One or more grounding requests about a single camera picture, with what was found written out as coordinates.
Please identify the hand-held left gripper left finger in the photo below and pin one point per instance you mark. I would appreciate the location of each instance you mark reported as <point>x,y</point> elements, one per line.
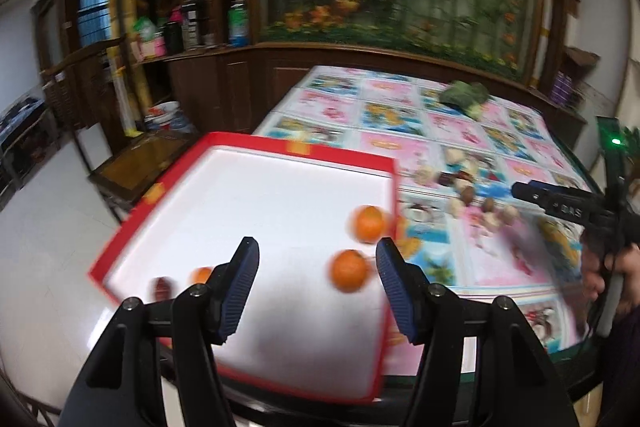
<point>240,289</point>

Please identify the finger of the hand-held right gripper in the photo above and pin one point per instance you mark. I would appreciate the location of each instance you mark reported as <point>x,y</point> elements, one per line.
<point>550,201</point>

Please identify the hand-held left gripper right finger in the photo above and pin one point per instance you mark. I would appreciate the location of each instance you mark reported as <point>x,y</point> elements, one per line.
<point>399,294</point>

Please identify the orange mandarin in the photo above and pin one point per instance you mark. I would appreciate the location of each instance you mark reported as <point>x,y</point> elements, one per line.
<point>369,223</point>
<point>201,276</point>
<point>349,270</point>

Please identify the dried red date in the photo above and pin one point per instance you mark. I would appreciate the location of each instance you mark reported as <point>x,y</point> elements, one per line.
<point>162,288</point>

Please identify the pile of corn and dates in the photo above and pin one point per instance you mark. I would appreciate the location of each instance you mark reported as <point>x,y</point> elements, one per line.
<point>465,181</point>

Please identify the red box with white inside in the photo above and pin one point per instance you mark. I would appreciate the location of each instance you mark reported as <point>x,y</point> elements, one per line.
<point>280,207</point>

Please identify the person's right forearm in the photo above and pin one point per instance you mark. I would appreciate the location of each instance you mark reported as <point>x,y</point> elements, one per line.
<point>629,357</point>

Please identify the person's right hand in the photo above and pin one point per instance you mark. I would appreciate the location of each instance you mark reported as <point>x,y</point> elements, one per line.
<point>592,277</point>

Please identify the cardboard box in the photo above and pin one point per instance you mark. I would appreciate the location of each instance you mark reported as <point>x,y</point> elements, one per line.
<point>580,57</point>

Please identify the green bok choy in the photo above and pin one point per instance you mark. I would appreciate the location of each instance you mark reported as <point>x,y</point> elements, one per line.
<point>465,96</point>

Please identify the wooden stool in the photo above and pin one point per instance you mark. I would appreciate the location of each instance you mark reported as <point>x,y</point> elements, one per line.
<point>135,164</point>

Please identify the white plastic bucket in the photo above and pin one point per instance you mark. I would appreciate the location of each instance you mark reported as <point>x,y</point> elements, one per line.
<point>167,117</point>

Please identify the pink packet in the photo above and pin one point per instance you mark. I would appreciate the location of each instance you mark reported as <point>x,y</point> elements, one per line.
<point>154,47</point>

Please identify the black mug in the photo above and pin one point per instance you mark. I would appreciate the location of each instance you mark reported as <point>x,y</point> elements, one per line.
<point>173,38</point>

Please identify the green plastic bottle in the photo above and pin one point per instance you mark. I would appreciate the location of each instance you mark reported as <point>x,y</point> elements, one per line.
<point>238,22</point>

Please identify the dark thermos flask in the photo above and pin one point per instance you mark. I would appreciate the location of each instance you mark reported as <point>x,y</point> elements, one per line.
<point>192,24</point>

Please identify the green packet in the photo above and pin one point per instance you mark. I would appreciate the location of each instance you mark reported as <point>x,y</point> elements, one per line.
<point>145,29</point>

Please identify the golden pillar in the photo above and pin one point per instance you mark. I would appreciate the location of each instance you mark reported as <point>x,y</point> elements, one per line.
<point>125,7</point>

